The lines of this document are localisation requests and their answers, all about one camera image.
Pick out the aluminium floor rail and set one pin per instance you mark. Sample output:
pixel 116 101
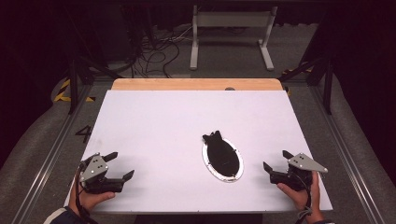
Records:
pixel 46 161
pixel 348 161

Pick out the yellow black floor tape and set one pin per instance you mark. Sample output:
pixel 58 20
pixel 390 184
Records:
pixel 63 90

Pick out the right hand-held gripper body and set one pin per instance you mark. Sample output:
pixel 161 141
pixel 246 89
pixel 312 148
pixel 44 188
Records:
pixel 299 171

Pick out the person's right hand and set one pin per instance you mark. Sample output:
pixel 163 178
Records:
pixel 300 197

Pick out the white board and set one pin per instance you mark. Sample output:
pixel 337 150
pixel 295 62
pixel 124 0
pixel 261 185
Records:
pixel 162 124

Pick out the person's left hand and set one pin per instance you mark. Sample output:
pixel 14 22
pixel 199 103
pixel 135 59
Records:
pixel 93 199

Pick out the black metal stand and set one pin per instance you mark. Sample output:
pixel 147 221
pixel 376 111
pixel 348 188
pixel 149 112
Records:
pixel 73 87
pixel 327 87

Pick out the white metal stand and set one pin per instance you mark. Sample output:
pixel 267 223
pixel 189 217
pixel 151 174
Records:
pixel 194 46

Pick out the wooden table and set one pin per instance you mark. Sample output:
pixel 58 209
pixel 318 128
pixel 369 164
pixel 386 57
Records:
pixel 193 84

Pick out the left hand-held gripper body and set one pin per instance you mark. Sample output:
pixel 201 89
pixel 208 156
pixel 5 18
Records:
pixel 93 169

